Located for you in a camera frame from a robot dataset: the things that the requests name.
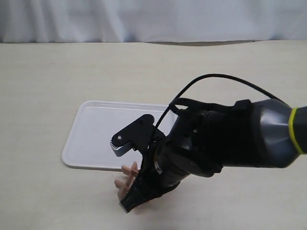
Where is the white backdrop curtain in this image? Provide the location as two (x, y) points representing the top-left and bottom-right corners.
(0, 0), (307, 43)

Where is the notched wooden piece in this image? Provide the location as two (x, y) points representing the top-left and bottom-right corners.
(121, 163), (139, 177)
(114, 179), (134, 190)
(114, 161), (139, 200)

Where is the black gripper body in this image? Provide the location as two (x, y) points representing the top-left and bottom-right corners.
(139, 108), (222, 190)

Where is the black cable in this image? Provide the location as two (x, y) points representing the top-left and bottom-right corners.
(154, 73), (285, 127)

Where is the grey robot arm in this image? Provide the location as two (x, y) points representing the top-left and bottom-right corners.
(111, 98), (307, 212)

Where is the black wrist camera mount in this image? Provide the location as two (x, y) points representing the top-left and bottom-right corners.
(110, 114), (165, 157)

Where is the white plastic tray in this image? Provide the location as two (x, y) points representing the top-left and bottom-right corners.
(62, 101), (167, 171)

